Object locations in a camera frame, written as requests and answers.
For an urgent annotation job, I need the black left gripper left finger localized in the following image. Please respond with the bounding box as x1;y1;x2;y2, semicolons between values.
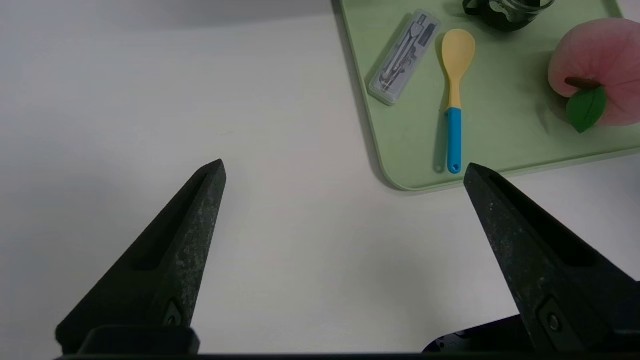
55;159;227;355

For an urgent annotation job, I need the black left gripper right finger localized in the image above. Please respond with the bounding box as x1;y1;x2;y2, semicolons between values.
464;163;640;352

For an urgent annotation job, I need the pink plush peach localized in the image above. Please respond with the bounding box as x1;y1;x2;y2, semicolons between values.
548;18;640;134

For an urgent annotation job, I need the clear plastic compass case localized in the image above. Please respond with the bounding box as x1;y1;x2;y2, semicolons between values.
368;9;442;106

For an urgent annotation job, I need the glass cup with black holder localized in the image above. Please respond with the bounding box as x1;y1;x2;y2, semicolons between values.
462;0;557;32

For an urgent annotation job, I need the black robot chassis edge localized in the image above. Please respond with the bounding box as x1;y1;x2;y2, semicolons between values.
422;314;533;353

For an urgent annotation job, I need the light green plastic tray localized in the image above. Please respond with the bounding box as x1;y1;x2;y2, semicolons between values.
339;0;640;193

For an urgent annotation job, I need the yellow spoon with blue handle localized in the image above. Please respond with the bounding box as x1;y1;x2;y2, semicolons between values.
441;28;476;175

